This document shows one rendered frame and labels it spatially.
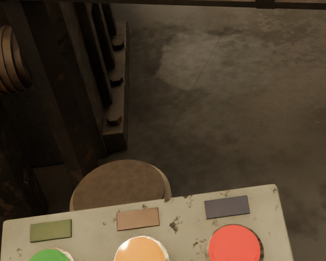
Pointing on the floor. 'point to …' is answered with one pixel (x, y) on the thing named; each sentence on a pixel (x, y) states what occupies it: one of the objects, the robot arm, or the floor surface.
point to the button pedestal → (254, 223)
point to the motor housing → (9, 133)
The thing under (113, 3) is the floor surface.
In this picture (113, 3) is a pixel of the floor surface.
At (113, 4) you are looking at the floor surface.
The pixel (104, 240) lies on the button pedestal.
